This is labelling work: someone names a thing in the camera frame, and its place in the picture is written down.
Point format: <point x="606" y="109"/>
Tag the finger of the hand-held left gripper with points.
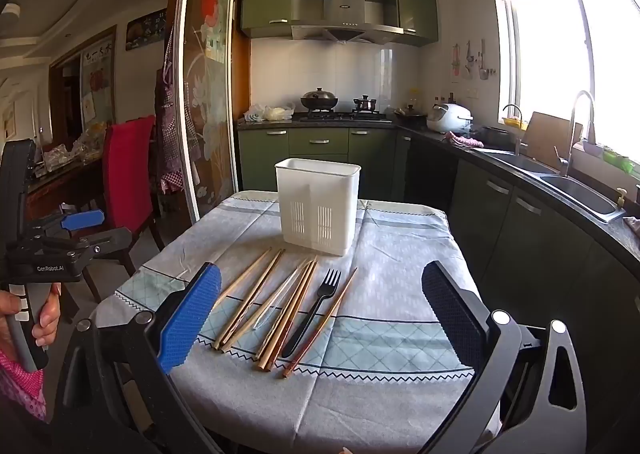
<point x="107" y="239"/>
<point x="82" y="220"/>

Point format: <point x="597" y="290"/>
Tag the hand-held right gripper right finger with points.
<point x="450" y="314"/>

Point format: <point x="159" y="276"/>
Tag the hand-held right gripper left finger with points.
<point x="192" y="314"/>

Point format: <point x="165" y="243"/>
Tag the light bamboo chopstick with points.
<point x="255" y="291"/>
<point x="235" y="335"/>
<point x="250" y="268"/>

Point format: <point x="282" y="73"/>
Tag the reddish brown wooden chopstick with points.
<point x="319" y="324"/>

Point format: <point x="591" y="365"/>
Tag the white plastic utensil holder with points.
<point x="320" y="199"/>

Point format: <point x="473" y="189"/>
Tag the person's left forearm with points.
<point x="22" y="384"/>

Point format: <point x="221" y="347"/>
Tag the person's left hand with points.
<point x="47" y="316"/>

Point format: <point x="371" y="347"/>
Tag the cluttered dining sideboard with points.
<point x="65" y="159"/>

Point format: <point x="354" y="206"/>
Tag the red covered wooden chair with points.
<point x="127" y="159"/>

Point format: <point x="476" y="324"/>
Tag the pale blue patterned tablecloth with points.
<point x="375" y="359"/>

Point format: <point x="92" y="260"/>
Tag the clear plastic utensil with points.
<point x="280" y="296"/>

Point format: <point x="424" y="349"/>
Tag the brown-tipped wooden chopstick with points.
<point x="294" y="309"/>
<point x="285" y="309"/>

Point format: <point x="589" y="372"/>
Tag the dark counter cabinets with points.
<point x="525" y="244"/>

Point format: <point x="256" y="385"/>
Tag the black plastic fork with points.
<point x="320" y="296"/>

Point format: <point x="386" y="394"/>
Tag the black kitchen countertop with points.
<point x="450" y="142"/>

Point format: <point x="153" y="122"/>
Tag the pink dish cloth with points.
<point x="462" y="140"/>

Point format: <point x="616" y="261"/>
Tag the steel double sink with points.
<point x="575" y="189"/>

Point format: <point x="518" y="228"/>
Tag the black cooking pot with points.
<point x="497" y="136"/>

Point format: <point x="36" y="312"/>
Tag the flower etched glass sliding door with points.
<point x="210" y="84"/>

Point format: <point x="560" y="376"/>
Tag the small steel faucet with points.
<point x="517" y="139"/>

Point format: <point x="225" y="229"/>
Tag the white rice cooker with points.
<point x="447" y="117"/>

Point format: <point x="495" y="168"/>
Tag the wooden cutting board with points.
<point x="547" y="139"/>

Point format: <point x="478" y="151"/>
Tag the yellow drain basket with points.
<point x="515" y="123"/>

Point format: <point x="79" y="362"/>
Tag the black frying pan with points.
<point x="410" y="114"/>

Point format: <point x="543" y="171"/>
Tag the green lower kitchen cabinets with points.
<point x="320" y="154"/>

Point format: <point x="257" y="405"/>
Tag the white plastic bag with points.
<point x="270" y="113"/>

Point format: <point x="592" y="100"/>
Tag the condiment bottles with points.
<point x="445" y="100"/>

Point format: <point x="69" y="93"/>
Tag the black gas stove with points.
<point x="340" y="117"/>

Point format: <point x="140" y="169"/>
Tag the tall steel faucet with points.
<point x="590" y="119"/>

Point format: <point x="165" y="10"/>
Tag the black wok with lid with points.
<point x="319" y="99"/>

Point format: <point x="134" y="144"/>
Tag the hanging kitchen tools rack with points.
<point x="470" y="62"/>

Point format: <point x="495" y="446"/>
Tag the kitchen window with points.
<point x="550" y="59"/>

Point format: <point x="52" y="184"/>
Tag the steel range hood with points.
<point x="345" y="4"/>

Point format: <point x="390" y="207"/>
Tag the calligraphy wall poster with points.
<point x="97" y="84"/>

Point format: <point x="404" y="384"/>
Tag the white wall socket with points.
<point x="473" y="93"/>

